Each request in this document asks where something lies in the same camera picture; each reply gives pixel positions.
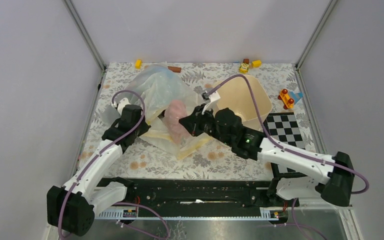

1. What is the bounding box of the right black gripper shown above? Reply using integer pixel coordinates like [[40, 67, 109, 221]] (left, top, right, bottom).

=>
[[178, 103, 233, 146]]

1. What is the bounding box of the beige plastic trash bin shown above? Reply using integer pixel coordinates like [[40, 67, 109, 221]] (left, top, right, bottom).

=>
[[213, 75, 272, 130]]

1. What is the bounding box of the clear white trash bag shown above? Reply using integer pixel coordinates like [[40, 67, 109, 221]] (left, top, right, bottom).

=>
[[110, 63, 210, 160]]

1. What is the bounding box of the pink plastic trash bag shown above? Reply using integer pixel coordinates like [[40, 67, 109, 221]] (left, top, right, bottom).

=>
[[162, 99, 190, 144]]

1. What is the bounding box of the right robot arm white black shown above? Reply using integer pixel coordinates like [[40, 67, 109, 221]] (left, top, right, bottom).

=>
[[178, 106, 356, 207]]

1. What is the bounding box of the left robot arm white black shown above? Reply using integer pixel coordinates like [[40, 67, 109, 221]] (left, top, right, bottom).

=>
[[46, 104, 150, 240]]

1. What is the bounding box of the floral patterned table mat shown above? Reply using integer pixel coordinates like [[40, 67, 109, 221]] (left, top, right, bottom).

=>
[[79, 62, 299, 181]]

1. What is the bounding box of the yellow block far left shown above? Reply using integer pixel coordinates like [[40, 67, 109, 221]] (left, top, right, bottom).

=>
[[134, 59, 142, 70]]

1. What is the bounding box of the yellow block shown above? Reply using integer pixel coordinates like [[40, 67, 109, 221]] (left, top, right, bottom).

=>
[[134, 59, 142, 70], [251, 60, 262, 68]]

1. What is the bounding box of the black white checkerboard plate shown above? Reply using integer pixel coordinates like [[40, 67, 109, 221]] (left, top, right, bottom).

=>
[[263, 112, 315, 178]]

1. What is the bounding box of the yellow toy figure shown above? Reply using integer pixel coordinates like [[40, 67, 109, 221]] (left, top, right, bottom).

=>
[[239, 62, 249, 74]]

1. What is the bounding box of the brown toy block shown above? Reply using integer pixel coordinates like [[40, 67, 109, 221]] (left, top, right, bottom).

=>
[[167, 66, 182, 73]]

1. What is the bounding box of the yellow red toy car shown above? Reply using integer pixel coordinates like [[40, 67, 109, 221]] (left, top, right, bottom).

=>
[[277, 88, 295, 110]]

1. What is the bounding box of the yellow block far right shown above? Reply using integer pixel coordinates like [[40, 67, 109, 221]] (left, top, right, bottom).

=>
[[251, 60, 262, 68]]

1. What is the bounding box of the blue triangle toy piece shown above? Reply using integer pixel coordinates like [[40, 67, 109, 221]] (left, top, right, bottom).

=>
[[288, 91, 303, 104]]

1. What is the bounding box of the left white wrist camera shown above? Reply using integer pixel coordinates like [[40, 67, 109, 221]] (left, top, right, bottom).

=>
[[111, 98, 130, 116]]

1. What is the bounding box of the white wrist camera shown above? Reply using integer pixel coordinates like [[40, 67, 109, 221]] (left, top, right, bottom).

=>
[[201, 90, 221, 115], [111, 98, 130, 116]]

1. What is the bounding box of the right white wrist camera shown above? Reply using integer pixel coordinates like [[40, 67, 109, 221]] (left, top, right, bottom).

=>
[[201, 90, 221, 115]]

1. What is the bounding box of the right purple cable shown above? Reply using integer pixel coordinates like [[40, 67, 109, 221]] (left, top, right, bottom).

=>
[[202, 73, 370, 240]]

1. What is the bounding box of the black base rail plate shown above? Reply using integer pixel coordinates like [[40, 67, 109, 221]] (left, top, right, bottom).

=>
[[98, 177, 300, 219]]

